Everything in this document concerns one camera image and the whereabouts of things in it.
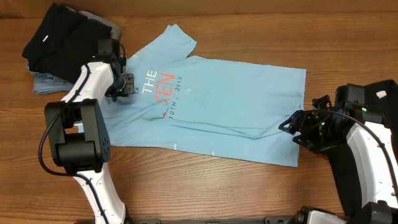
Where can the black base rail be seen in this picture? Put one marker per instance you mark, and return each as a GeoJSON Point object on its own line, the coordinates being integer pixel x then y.
{"type": "Point", "coordinates": [205, 221]}

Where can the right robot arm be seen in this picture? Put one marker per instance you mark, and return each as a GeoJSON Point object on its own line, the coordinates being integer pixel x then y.
{"type": "Point", "coordinates": [358, 134]}

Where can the folded grey garment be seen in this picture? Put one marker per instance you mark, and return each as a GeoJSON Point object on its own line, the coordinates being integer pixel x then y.
{"type": "Point", "coordinates": [90, 27]}

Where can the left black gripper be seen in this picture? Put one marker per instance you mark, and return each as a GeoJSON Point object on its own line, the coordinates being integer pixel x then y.
{"type": "Point", "coordinates": [129, 88]}

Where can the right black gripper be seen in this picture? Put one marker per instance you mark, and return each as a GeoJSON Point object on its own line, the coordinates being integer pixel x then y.
{"type": "Point", "coordinates": [300, 125]}

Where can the light blue printed t-shirt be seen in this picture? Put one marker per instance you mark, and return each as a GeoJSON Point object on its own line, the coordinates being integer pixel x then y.
{"type": "Point", "coordinates": [206, 106]}

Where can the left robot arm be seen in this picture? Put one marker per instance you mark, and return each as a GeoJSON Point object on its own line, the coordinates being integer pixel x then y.
{"type": "Point", "coordinates": [76, 142]}

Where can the black garment at right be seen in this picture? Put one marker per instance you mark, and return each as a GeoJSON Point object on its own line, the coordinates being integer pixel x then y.
{"type": "Point", "coordinates": [383, 96]}

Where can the folded blue jeans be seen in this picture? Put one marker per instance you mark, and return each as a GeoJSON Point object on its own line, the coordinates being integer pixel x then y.
{"type": "Point", "coordinates": [45, 83]}

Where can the folded black garment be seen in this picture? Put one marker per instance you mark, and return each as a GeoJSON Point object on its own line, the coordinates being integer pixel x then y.
{"type": "Point", "coordinates": [53, 51]}

